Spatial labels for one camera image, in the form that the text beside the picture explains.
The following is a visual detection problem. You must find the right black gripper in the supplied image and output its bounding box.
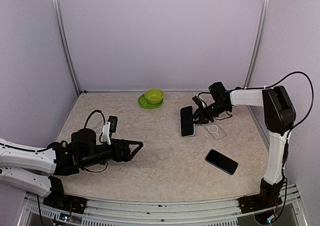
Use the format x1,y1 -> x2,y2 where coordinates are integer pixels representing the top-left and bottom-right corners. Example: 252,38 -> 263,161
189,100 -> 231,123

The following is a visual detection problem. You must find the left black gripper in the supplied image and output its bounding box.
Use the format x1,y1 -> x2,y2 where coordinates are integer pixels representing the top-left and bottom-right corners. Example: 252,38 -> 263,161
79,138 -> 143,168

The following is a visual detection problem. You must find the black phone light edge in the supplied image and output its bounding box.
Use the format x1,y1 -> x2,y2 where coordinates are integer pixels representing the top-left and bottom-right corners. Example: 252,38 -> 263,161
180,106 -> 195,136

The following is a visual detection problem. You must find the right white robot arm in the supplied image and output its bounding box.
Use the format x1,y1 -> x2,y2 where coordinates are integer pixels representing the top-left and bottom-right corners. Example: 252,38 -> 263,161
188,82 -> 296,185

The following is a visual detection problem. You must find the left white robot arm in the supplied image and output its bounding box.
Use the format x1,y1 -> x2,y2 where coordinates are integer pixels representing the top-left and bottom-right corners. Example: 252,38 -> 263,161
0,128 -> 144,208

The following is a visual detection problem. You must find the left clear phone case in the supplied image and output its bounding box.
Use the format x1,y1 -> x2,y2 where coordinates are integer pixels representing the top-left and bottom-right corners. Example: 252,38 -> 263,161
94,127 -> 104,136

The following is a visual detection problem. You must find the black phone blue edge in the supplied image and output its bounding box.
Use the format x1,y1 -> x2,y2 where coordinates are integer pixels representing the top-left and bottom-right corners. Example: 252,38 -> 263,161
205,149 -> 239,175

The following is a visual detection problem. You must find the green bowl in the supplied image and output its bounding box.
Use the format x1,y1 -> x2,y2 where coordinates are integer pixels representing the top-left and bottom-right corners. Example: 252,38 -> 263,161
144,89 -> 165,104

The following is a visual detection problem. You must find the green saucer plate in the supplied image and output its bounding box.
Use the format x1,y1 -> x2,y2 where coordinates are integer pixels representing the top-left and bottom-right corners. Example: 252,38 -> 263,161
138,94 -> 164,109

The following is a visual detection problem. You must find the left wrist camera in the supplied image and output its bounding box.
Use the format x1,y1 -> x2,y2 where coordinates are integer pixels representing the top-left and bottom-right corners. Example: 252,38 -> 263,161
100,116 -> 118,145

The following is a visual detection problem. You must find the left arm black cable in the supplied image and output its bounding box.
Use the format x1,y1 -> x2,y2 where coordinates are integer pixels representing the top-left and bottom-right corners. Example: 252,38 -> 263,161
83,110 -> 106,130

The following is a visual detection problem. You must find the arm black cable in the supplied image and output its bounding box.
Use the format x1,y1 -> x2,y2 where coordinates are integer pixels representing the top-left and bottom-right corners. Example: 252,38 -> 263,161
83,110 -> 106,130
234,71 -> 315,129

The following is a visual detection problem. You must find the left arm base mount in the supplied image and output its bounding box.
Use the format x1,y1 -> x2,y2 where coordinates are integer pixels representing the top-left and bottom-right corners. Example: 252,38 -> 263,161
43,176 -> 88,214

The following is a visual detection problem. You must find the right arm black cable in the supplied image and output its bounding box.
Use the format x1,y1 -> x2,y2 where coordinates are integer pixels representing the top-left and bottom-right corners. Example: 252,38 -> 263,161
234,71 -> 315,129

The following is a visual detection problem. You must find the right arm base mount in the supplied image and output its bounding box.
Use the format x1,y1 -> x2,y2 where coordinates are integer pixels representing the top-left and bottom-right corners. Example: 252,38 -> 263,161
238,179 -> 285,213

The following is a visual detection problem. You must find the right aluminium frame post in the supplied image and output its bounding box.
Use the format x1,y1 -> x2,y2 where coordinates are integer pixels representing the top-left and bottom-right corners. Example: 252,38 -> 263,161
243,0 -> 270,88

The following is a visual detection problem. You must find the aluminium frame post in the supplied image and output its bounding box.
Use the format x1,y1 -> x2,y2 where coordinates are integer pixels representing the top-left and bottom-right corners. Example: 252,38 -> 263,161
52,0 -> 82,96
243,0 -> 270,88

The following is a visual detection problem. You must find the left aluminium frame post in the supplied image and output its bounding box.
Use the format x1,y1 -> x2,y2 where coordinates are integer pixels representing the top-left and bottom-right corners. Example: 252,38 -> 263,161
52,0 -> 82,96

